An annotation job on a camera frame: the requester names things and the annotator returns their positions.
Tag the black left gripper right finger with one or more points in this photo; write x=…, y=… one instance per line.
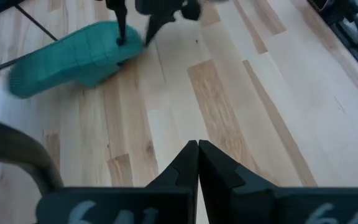
x=222, y=193

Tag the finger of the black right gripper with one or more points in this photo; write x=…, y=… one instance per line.
x=160, y=23
x=121, y=18

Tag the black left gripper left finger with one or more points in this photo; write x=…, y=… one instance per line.
x=185, y=174

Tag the teal rubber slide sandal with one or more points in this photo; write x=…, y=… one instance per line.
x=73, y=56

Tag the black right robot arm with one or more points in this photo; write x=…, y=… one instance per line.
x=337, y=9

